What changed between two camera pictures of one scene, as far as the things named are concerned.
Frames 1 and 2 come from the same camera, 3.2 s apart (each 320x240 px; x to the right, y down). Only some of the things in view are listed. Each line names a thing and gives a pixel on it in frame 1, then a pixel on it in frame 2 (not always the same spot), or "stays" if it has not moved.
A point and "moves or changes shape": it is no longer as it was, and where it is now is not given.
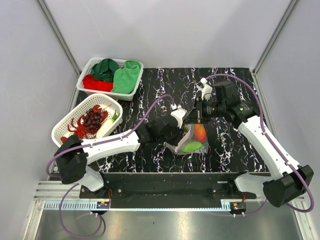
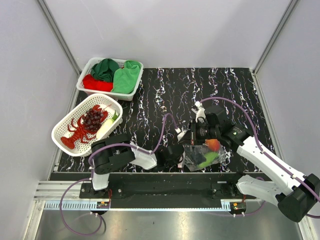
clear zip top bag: x=193 y=140 moves or changes shape
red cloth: x=89 y=82 stays
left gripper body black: x=174 y=138 -> x=170 y=162
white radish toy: x=104 y=129 stays
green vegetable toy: x=192 y=146 -> x=209 y=157
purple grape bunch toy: x=91 y=120 stays
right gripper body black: x=209 y=109 -> x=199 y=132
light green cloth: x=125 y=78 stays
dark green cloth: x=105 y=69 stays
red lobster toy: x=80 y=132 stays
